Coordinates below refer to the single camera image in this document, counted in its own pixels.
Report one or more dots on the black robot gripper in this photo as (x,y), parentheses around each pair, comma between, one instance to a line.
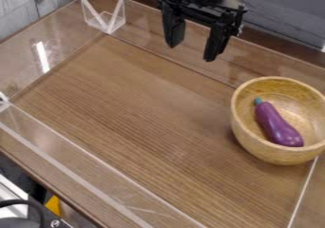
(206,12)

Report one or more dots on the brown wooden bowl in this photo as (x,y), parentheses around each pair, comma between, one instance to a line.
(299,104)

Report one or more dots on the purple toy eggplant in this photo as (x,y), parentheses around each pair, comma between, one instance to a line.
(278,131)

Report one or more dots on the clear acrylic table barrier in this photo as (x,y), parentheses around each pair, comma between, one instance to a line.
(88,184)

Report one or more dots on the clear acrylic corner bracket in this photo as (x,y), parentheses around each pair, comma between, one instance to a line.
(105,21)

